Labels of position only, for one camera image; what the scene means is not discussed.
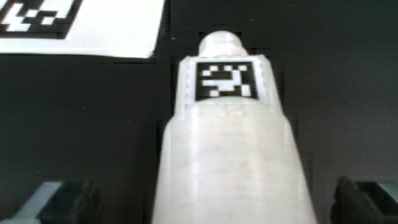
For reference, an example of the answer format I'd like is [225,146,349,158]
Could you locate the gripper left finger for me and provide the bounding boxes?
[4,181,104,224]

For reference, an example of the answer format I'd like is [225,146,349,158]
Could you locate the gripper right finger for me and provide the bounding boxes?
[331,177,398,224]

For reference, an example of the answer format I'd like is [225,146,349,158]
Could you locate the white marker sheet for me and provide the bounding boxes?
[0,0,166,58]

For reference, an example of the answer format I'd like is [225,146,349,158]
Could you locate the white cylindrical table leg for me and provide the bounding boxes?
[152,31,319,224]

